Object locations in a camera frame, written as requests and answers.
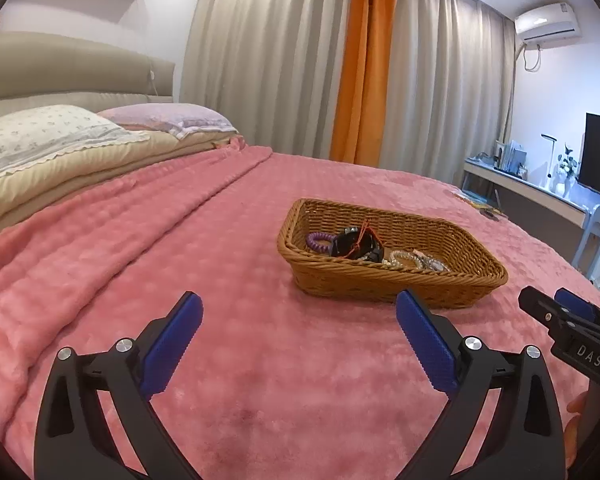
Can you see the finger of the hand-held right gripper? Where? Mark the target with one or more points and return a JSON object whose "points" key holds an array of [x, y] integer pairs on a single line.
{"points": [[575, 305], [537, 305]]}

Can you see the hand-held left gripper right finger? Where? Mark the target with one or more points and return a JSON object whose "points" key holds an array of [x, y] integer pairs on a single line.
{"points": [[427, 345]]}

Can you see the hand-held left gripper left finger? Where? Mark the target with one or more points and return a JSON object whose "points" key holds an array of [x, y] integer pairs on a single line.
{"points": [[172, 350]]}

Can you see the brown wicker basket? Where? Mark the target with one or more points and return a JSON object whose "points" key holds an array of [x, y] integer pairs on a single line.
{"points": [[380, 285]]}

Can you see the black wrist watch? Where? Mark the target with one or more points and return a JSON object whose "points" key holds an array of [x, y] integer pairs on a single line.
{"points": [[352, 246]]}

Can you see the person's right hand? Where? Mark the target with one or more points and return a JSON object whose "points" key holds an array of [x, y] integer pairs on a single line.
{"points": [[577, 402]]}

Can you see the pale blue chair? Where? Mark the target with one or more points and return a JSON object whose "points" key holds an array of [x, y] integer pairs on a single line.
{"points": [[597, 230]]}

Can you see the small dark object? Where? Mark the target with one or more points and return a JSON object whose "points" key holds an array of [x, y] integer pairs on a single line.
{"points": [[495, 214]]}

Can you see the pink fleece blanket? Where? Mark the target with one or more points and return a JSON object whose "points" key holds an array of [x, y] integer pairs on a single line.
{"points": [[180, 240]]}

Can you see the grey desk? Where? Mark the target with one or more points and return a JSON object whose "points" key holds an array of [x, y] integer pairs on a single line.
{"points": [[530, 195]]}

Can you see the magazine on bed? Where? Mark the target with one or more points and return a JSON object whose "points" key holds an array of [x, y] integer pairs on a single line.
{"points": [[472, 201]]}

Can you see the white flower vase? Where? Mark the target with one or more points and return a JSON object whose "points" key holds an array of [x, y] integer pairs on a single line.
{"points": [[567, 175]]}

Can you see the slim desk lamp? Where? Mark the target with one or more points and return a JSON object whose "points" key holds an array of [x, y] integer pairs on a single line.
{"points": [[550, 160]]}

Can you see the row of books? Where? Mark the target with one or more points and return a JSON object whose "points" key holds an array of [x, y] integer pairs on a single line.
{"points": [[512, 160]]}

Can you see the beige quilt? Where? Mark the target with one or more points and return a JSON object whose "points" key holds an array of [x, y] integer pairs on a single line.
{"points": [[80, 175]]}

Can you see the lilac pillow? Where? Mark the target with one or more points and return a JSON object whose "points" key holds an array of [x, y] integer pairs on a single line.
{"points": [[170, 115]]}

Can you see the beige curtain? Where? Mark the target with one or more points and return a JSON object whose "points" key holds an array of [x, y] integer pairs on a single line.
{"points": [[445, 85], [270, 60]]}

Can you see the white floral pillow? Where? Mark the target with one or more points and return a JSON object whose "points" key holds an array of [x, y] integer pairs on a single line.
{"points": [[40, 135]]}

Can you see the orange curtain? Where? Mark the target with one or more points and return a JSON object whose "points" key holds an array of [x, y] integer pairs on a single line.
{"points": [[360, 85]]}

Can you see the white air conditioner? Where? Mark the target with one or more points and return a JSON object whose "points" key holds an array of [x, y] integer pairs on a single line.
{"points": [[545, 22]]}

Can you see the beige padded headboard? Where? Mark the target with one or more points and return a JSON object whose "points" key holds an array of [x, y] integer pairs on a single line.
{"points": [[80, 65]]}

